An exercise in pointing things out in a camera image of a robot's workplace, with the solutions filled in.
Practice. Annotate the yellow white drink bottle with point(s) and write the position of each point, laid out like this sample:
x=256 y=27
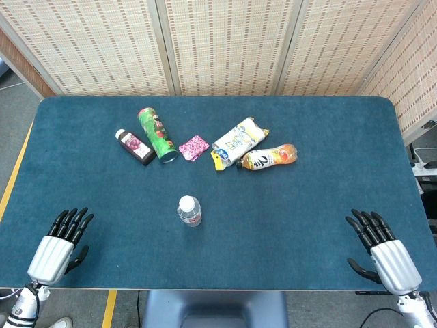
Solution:
x=239 y=140

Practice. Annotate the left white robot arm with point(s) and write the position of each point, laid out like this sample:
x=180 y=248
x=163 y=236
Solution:
x=24 y=307

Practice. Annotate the dark grape juice bottle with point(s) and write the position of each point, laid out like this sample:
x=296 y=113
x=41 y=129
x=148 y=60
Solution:
x=134 y=147

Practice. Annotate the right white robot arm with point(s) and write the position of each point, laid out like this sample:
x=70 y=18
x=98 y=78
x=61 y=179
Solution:
x=414 y=307

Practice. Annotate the white bottle cap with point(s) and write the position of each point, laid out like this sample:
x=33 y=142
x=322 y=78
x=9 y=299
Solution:
x=186 y=202

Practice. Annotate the woven folding screen panel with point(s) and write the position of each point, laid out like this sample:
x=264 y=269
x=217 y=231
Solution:
x=85 y=44
x=413 y=75
x=341 y=44
x=228 y=44

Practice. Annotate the blue felt table mat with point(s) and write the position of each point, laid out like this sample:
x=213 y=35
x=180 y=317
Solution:
x=273 y=222

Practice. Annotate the green drink bottle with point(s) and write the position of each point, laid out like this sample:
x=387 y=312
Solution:
x=157 y=135

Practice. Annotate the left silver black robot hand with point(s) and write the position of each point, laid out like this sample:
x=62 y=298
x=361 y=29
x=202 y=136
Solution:
x=51 y=256

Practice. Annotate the pink patterned packet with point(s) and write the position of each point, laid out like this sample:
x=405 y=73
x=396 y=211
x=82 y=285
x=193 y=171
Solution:
x=194 y=148

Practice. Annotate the transparent plastic bottle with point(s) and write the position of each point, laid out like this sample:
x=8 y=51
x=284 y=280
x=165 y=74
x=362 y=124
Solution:
x=191 y=217

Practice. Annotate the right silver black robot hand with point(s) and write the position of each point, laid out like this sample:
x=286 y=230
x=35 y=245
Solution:
x=396 y=266

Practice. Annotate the white shoe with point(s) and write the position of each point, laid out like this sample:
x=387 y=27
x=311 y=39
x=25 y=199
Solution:
x=61 y=323

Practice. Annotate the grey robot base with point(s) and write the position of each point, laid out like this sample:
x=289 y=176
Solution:
x=215 y=311

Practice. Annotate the orange drink bottle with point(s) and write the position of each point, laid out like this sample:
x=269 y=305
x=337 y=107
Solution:
x=269 y=158

